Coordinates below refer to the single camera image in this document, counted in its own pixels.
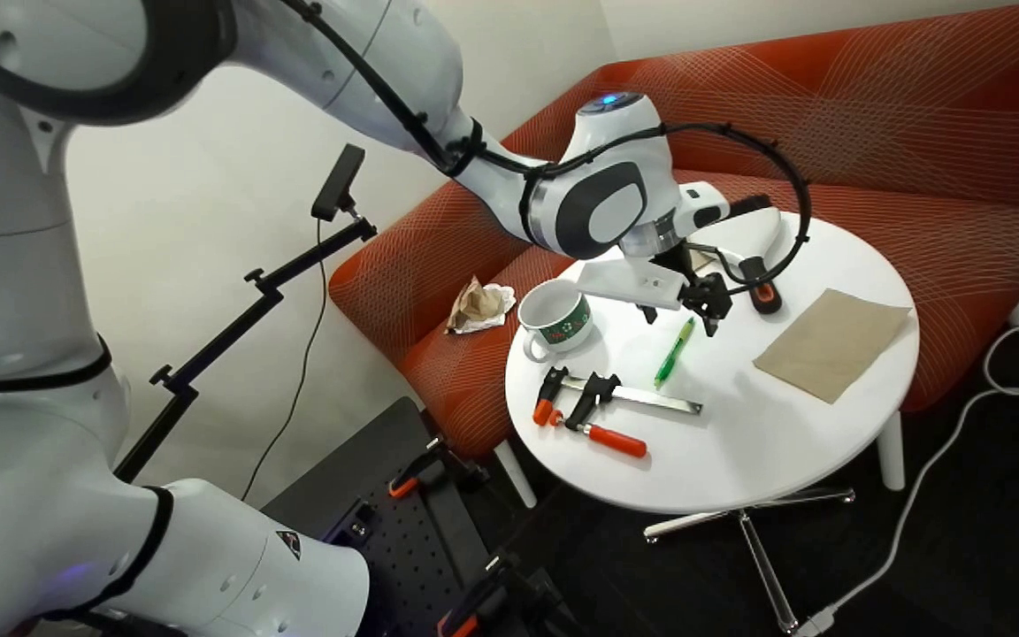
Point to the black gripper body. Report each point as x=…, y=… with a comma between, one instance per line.
x=644, y=282

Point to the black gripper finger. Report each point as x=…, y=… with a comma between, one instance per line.
x=713, y=319
x=649, y=313

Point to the green pen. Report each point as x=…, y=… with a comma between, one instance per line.
x=672, y=350

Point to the white green mug cup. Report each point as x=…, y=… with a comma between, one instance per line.
x=556, y=319

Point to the round white table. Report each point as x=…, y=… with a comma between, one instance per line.
x=758, y=440

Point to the large brown cardboard sheet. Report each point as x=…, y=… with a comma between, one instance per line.
x=830, y=343

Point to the orange bar clamp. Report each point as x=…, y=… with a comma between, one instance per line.
x=574, y=402

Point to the crumpled paper wrapper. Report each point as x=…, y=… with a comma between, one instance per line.
x=477, y=304

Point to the black orange clamp on base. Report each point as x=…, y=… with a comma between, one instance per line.
x=434, y=465

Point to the orange sofa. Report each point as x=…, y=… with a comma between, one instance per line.
x=908, y=137

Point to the black orange clamp lower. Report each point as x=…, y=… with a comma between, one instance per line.
x=500, y=596

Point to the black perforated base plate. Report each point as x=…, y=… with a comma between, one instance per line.
x=423, y=551

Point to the black camera on stand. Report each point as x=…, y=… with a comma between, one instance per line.
x=332, y=196

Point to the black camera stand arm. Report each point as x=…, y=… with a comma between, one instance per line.
x=179, y=381

